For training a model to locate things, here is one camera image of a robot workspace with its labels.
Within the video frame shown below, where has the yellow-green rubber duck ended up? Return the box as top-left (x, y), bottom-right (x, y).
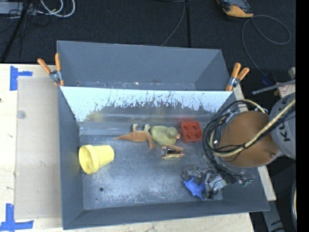
top-left (150, 125), bottom-right (181, 146)

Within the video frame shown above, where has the orange toy dinosaur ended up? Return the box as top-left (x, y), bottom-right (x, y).
top-left (112, 123), bottom-right (157, 150)

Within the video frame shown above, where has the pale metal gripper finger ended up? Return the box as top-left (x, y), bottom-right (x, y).
top-left (201, 187), bottom-right (214, 201)
top-left (182, 166), bottom-right (203, 181)

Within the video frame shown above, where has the blue toy animal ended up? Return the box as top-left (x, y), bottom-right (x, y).
top-left (183, 176), bottom-right (206, 202)

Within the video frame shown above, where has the red block with holes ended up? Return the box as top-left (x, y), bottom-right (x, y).
top-left (180, 121), bottom-right (203, 144)

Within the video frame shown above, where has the pale brown flat board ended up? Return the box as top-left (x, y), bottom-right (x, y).
top-left (14, 77), bottom-right (63, 220)

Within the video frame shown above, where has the grey metal bin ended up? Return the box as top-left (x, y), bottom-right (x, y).
top-left (56, 40), bottom-right (270, 231)

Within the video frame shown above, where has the yellow plastic cup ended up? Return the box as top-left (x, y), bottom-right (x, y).
top-left (78, 144), bottom-right (115, 175)

